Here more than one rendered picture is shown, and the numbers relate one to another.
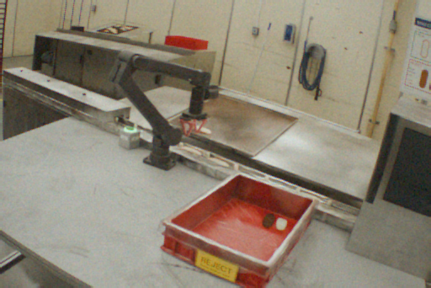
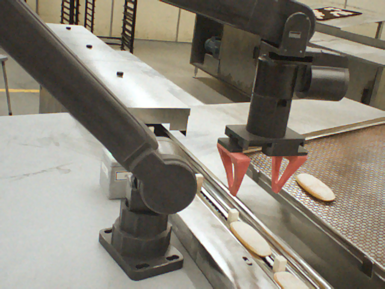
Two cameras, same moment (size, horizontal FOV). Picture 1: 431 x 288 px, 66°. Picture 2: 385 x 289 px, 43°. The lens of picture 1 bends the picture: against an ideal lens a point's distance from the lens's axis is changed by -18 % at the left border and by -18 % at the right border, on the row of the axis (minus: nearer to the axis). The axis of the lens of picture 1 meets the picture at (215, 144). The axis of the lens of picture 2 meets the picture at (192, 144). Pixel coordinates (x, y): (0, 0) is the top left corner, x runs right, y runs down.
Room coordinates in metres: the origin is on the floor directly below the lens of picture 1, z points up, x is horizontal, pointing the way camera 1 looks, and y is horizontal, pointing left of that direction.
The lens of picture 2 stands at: (1.00, -0.20, 1.23)
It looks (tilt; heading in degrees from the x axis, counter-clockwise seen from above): 20 degrees down; 35
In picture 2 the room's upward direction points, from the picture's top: 8 degrees clockwise
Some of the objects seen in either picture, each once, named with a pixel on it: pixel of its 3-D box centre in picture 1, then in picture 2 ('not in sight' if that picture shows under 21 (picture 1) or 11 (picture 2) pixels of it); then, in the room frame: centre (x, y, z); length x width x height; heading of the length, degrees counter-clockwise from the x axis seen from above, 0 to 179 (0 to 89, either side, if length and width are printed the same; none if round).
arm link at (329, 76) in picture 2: (204, 86); (305, 56); (1.65, 0.08, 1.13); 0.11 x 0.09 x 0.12; 140
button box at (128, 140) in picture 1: (129, 141); (123, 180); (1.62, 0.38, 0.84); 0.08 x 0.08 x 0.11; 61
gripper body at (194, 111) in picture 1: (195, 108); (267, 119); (1.61, 0.11, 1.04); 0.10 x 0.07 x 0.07; 151
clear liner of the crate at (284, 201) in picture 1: (247, 223); not in sight; (1.03, -0.14, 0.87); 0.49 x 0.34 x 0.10; 155
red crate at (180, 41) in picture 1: (186, 42); not in sight; (5.40, 0.63, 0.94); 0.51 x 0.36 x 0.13; 65
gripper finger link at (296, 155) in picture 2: (196, 123); (272, 164); (1.63, 0.10, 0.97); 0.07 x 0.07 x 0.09; 61
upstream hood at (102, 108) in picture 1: (54, 88); (93, 61); (2.14, 1.05, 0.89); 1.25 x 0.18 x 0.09; 61
